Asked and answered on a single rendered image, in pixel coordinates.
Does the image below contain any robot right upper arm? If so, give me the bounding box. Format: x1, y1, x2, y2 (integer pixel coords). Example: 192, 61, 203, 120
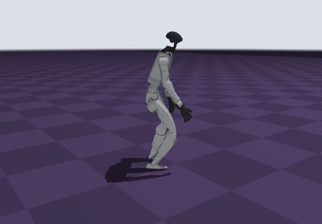
158, 56, 169, 89

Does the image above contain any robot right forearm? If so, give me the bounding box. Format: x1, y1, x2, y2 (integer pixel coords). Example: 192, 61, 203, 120
166, 81, 183, 108

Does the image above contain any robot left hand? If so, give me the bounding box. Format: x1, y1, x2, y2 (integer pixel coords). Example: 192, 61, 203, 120
167, 97, 175, 113

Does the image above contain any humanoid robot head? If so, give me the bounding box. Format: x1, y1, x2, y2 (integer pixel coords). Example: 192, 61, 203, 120
160, 31, 183, 56

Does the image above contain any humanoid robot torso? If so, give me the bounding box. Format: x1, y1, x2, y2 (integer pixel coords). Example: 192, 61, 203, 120
145, 50, 173, 104

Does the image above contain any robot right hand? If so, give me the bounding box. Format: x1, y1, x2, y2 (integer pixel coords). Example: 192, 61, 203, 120
175, 104, 192, 122

